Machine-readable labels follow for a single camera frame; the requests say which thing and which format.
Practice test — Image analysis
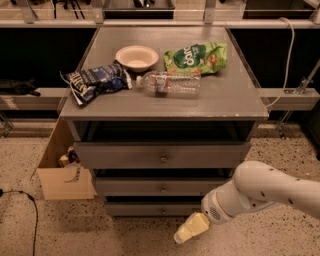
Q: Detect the cardboard box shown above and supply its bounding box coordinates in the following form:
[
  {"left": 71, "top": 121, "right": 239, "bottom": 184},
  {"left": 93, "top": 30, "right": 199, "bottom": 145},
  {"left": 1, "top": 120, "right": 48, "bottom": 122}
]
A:
[{"left": 37, "top": 119, "right": 96, "bottom": 200}]

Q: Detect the clear plastic water bottle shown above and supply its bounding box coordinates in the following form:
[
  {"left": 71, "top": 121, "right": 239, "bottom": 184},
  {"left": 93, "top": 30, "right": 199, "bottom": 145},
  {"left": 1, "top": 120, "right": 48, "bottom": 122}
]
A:
[{"left": 136, "top": 71, "right": 201, "bottom": 98}]

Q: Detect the green snack bag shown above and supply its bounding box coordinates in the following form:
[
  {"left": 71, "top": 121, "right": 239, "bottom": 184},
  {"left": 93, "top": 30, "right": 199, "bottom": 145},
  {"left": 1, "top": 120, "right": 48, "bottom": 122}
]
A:
[{"left": 164, "top": 42, "right": 227, "bottom": 74}]

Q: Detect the grey top drawer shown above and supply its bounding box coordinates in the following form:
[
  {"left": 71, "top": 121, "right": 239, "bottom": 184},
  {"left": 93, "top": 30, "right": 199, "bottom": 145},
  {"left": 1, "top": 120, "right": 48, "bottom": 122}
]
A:
[{"left": 74, "top": 142, "right": 251, "bottom": 169}]

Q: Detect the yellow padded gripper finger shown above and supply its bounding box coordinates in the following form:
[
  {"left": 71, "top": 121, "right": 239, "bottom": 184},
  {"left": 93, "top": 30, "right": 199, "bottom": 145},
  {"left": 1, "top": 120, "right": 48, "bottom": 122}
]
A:
[{"left": 174, "top": 213, "right": 210, "bottom": 244}]

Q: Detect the grey wooden drawer cabinet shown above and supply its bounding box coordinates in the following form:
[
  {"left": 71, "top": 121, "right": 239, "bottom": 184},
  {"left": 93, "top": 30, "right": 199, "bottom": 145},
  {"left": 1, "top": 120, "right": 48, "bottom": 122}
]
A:
[{"left": 60, "top": 27, "right": 268, "bottom": 204}]

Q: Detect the white hanging cable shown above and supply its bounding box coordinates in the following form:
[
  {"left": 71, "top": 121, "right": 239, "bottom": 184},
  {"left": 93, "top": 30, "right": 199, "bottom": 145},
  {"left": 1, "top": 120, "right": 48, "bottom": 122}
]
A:
[{"left": 265, "top": 17, "right": 297, "bottom": 109}]

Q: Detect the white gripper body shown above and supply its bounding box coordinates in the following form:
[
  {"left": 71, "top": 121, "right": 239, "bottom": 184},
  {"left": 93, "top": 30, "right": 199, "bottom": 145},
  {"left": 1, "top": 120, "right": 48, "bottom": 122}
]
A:
[{"left": 201, "top": 189, "right": 232, "bottom": 225}]

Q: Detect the grey middle drawer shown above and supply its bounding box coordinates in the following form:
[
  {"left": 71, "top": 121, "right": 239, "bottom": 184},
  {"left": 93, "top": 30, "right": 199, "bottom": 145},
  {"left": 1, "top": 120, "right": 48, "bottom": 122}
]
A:
[{"left": 93, "top": 177, "right": 228, "bottom": 196}]

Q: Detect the grey drawer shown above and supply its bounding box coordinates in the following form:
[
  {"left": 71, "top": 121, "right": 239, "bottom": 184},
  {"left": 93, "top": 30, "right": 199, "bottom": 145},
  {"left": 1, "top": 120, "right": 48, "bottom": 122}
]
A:
[
  {"left": 74, "top": 142, "right": 251, "bottom": 169},
  {"left": 105, "top": 202, "right": 201, "bottom": 217},
  {"left": 93, "top": 177, "right": 228, "bottom": 196}
]

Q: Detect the blue chip bag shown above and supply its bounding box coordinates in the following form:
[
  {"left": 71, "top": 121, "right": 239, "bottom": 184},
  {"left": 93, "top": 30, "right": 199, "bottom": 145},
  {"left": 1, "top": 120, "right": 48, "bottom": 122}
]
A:
[{"left": 60, "top": 63, "right": 132, "bottom": 106}]

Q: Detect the metal frame rail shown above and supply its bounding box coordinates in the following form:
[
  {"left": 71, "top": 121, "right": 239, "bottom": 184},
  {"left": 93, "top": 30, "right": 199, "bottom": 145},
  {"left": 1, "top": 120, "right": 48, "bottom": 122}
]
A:
[{"left": 0, "top": 18, "right": 314, "bottom": 30}]

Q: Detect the black floor cable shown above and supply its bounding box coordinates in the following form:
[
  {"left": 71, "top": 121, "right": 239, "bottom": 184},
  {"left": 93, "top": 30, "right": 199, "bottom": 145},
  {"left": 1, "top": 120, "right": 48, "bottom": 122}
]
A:
[{"left": 0, "top": 188, "right": 40, "bottom": 256}]

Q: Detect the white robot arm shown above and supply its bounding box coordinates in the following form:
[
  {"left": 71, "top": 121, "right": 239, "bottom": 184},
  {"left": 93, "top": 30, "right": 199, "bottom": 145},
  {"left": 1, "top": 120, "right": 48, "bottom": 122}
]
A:
[{"left": 174, "top": 161, "right": 320, "bottom": 244}]

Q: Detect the grey bottom drawer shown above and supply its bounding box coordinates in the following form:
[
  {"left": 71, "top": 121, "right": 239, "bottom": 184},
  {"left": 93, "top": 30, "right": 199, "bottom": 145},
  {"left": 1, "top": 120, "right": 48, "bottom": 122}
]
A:
[{"left": 105, "top": 202, "right": 201, "bottom": 217}]

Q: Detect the black object on ledge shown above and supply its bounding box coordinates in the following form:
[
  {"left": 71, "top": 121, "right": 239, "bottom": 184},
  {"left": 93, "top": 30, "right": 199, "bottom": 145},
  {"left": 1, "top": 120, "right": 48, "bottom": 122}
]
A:
[{"left": 0, "top": 79, "right": 40, "bottom": 97}]

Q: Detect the white paper bowl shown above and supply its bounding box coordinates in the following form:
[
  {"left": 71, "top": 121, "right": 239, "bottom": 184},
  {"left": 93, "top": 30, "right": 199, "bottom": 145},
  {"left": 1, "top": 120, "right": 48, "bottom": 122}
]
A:
[{"left": 116, "top": 45, "right": 159, "bottom": 73}]

